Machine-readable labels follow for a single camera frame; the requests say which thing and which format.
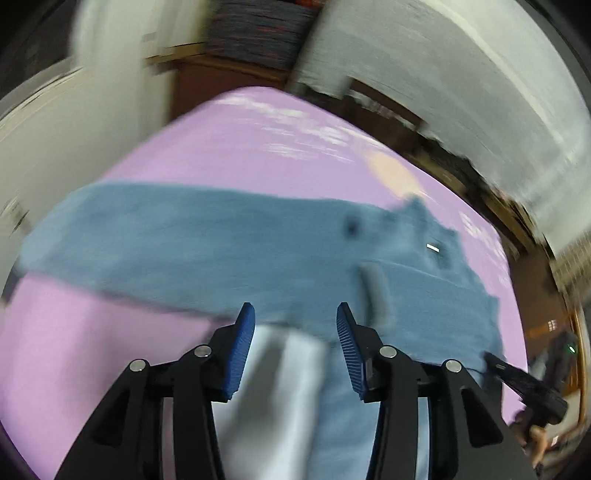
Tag blue fleece jacket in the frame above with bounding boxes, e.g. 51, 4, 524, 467
20, 182, 503, 479

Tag person's right hand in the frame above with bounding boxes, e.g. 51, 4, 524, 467
509, 408, 557, 478

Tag purple printed bed sheet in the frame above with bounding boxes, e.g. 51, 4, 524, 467
1, 88, 527, 479

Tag white lace curtain cover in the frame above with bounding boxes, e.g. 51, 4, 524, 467
294, 1, 590, 251

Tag brown wooden cabinet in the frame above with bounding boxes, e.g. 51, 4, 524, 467
145, 43, 291, 120

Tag dark patterned storage boxes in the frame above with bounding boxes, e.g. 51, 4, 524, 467
205, 1, 318, 70

